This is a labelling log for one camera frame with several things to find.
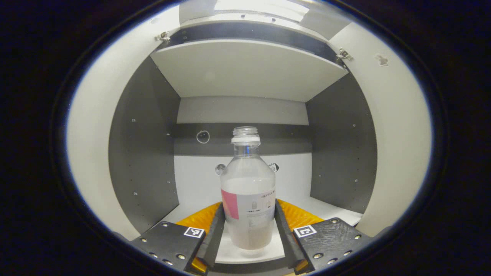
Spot clear plastic bottle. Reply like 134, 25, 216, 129
221, 126, 277, 250

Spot white cabinet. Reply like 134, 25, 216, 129
108, 11, 378, 274

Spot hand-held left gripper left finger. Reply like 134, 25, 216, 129
130, 202, 227, 274

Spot white cabinet door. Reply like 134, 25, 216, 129
329, 21, 433, 237
66, 6, 181, 241

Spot white cabinet shelf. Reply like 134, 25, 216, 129
150, 38, 349, 102
165, 194, 363, 265

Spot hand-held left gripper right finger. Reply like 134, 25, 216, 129
275, 199, 373, 274

